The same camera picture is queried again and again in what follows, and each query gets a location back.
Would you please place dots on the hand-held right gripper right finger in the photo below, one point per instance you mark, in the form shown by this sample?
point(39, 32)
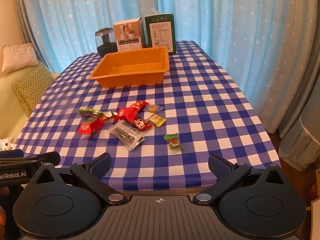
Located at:
point(217, 166)

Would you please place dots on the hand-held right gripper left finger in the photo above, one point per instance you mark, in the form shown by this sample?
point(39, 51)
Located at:
point(100, 164)

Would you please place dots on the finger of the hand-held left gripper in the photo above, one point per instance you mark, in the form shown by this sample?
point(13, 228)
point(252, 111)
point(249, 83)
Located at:
point(12, 152)
point(42, 158)

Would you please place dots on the small green snack packet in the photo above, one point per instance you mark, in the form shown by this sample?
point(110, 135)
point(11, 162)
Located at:
point(173, 142)

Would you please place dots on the long green snack packet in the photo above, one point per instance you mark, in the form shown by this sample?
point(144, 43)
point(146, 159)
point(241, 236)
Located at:
point(92, 113)

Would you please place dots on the large red snack packet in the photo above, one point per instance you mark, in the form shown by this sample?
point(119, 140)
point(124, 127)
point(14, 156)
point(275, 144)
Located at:
point(125, 113)

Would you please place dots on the red white-print snack packet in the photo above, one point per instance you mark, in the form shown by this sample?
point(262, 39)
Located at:
point(142, 124)

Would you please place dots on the small red snack packet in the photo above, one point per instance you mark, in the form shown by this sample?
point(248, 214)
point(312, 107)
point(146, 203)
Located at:
point(138, 105)

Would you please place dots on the light green snack packet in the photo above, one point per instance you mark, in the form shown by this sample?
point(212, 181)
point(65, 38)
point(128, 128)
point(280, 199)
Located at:
point(155, 120)

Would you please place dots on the brown candy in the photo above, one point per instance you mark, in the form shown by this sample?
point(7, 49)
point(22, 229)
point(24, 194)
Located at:
point(153, 108)

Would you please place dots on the orange plastic tray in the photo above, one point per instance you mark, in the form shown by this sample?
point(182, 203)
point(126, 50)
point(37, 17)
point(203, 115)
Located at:
point(117, 77)

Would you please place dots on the white plush toy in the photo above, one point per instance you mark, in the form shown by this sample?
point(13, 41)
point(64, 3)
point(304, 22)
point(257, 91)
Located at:
point(5, 143)

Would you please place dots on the pale yellow sofa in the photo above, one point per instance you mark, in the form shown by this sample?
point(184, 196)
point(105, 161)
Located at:
point(10, 110)

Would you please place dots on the blue checkered tablecloth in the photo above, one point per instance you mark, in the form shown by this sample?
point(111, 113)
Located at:
point(200, 110)

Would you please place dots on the green zigzag pillow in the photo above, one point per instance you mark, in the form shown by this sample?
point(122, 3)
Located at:
point(33, 87)

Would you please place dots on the beige pillow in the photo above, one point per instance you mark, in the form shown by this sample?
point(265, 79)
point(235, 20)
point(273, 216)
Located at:
point(17, 56)

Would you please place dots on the dark glass humidifier jar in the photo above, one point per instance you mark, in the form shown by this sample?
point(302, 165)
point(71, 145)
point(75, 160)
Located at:
point(106, 46)

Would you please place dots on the white carton box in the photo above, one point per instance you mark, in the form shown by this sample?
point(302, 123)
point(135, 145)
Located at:
point(127, 36)

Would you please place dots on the green carton box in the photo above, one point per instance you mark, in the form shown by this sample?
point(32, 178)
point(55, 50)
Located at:
point(161, 33)

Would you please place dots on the blue star curtain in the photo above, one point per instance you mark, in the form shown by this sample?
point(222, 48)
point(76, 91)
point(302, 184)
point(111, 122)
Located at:
point(200, 17)

